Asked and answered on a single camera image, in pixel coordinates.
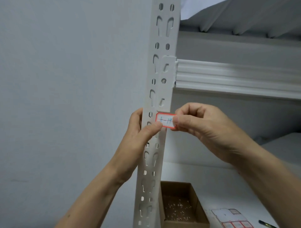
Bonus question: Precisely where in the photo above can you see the dark green pen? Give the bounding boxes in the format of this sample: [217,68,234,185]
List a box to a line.
[258,220,278,228]

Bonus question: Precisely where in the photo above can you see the scatter of small white bits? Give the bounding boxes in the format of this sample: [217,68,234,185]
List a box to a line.
[164,199,191,222]

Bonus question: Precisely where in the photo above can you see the sheet of red-bordered labels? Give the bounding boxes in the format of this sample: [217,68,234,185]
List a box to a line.
[211,208,255,228]

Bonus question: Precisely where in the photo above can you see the person's right hand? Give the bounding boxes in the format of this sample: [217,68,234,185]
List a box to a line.
[173,102,257,165]

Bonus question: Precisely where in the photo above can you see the white slotted shelf post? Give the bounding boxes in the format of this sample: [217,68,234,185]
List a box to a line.
[133,0,182,228]

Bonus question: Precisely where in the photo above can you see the person's left hand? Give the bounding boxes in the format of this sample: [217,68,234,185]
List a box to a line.
[110,108,163,184]

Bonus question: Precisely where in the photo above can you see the person's right forearm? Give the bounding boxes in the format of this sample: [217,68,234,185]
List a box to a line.
[234,142,301,228]

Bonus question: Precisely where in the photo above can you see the white ribbed shelf beam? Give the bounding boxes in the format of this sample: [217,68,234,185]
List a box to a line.
[160,55,301,101]

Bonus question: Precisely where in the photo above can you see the person's left forearm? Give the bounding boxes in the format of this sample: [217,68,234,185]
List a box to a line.
[55,163,135,228]

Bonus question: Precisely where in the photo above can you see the brown cardboard box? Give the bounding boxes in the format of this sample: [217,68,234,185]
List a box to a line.
[158,181,210,228]

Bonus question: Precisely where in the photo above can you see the red-bordered white label sticker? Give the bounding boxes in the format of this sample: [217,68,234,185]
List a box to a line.
[156,112,177,129]

